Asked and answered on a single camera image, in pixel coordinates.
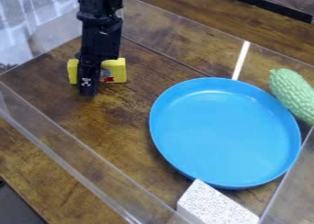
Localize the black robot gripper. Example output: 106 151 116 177
77 0 124 96

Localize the yellow butter block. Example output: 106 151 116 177
67 58 128 84

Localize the blue round tray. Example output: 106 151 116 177
149 77 303 189

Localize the white speckled foam block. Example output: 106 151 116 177
177 180 260 224

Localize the green bitter gourd toy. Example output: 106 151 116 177
269 68 314 126

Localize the clear acrylic enclosure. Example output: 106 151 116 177
0 0 314 224

